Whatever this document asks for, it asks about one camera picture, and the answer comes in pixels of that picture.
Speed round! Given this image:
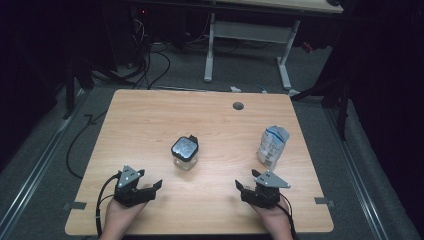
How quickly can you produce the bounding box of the grey tape piece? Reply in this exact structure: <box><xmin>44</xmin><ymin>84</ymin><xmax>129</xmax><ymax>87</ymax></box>
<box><xmin>62</xmin><ymin>201</ymin><xmax>88</xmax><ymax>212</ymax></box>
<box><xmin>314</xmin><ymin>196</ymin><xmax>336</xmax><ymax>207</ymax></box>

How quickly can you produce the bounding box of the black floor cable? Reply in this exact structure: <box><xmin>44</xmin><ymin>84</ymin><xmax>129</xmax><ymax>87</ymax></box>
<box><xmin>65</xmin><ymin>111</ymin><xmax>109</xmax><ymax>180</ymax></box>

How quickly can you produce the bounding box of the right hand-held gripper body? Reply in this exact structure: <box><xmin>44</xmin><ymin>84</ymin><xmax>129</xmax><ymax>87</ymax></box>
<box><xmin>241</xmin><ymin>169</ymin><xmax>292</xmax><ymax>211</ymax></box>

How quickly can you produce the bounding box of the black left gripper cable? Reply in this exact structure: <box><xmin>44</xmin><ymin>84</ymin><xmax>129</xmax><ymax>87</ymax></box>
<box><xmin>95</xmin><ymin>171</ymin><xmax>123</xmax><ymax>239</ymax></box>

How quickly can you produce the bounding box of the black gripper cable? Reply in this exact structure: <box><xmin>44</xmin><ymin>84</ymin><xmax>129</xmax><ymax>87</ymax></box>
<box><xmin>275</xmin><ymin>202</ymin><xmax>299</xmax><ymax>240</ymax></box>
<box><xmin>95</xmin><ymin>171</ymin><xmax>123</xmax><ymax>239</ymax></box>

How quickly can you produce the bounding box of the bundle of black cables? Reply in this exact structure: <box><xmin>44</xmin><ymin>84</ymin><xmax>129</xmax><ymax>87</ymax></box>
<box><xmin>130</xmin><ymin>15</ymin><xmax>172</xmax><ymax>91</ymax></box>

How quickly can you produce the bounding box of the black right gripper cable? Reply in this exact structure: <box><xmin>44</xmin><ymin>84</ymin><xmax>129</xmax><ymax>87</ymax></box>
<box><xmin>275</xmin><ymin>202</ymin><xmax>299</xmax><ymax>240</ymax></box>

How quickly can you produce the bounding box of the metal floor rail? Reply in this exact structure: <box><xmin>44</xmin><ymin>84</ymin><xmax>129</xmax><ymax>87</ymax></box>
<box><xmin>0</xmin><ymin>89</ymin><xmax>88</xmax><ymax>236</ymax></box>
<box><xmin>323</xmin><ymin>105</ymin><xmax>390</xmax><ymax>240</ymax></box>

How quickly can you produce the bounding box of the person's left hand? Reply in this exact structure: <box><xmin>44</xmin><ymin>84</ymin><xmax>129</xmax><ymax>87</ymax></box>
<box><xmin>105</xmin><ymin>197</ymin><xmax>149</xmax><ymax>223</ymax></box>

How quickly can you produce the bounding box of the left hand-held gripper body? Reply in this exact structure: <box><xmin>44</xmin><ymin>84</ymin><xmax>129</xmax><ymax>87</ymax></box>
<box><xmin>113</xmin><ymin>164</ymin><xmax>158</xmax><ymax>208</ymax></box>

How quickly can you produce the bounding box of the white frame wooden desk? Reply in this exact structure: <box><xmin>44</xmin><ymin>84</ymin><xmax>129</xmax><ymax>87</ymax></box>
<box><xmin>202</xmin><ymin>0</ymin><xmax>345</xmax><ymax>92</ymax></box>

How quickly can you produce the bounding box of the black stand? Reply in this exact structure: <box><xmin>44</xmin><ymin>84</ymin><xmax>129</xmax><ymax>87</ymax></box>
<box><xmin>289</xmin><ymin>75</ymin><xmax>352</xmax><ymax>142</ymax></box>
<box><xmin>61</xmin><ymin>55</ymin><xmax>96</xmax><ymax>120</ymax></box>

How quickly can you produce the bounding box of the glass jar with black lid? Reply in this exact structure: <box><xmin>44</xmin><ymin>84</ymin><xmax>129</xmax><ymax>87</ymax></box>
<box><xmin>170</xmin><ymin>133</ymin><xmax>200</xmax><ymax>171</ymax></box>

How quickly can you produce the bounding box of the person's right hand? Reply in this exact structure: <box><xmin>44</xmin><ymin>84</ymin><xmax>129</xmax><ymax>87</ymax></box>
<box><xmin>250</xmin><ymin>195</ymin><xmax>292</xmax><ymax>224</ymax></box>

